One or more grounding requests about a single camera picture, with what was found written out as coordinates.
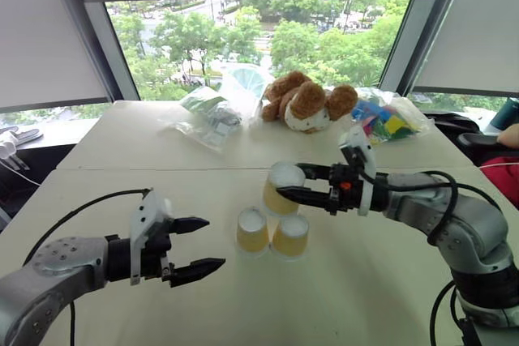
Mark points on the brown teddy bear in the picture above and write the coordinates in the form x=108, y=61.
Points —
x=308, y=99

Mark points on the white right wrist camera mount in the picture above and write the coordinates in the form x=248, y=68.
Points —
x=359, y=141

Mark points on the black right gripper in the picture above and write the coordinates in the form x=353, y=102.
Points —
x=344, y=192

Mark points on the plastic bag with green contents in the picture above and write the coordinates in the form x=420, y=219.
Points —
x=207, y=119

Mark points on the dark green bottle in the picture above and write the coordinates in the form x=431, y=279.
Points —
x=506, y=113

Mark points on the yellow paper cup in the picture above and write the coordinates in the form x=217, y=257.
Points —
x=273, y=200
x=252, y=236
x=290, y=242

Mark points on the black office chair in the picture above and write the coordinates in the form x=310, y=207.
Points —
x=466, y=135

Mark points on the person in red clothing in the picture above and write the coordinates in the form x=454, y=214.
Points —
x=504, y=180

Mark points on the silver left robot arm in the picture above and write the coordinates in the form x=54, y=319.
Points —
x=52, y=265

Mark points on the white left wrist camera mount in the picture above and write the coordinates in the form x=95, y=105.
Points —
x=142, y=220

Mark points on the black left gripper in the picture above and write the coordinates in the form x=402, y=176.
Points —
x=160, y=246

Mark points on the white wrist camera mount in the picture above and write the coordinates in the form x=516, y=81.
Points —
x=359, y=141
x=142, y=220

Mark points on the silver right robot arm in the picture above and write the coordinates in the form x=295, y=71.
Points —
x=478, y=216

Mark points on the plastic bag of colourful blocks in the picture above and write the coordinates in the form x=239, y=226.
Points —
x=389, y=121

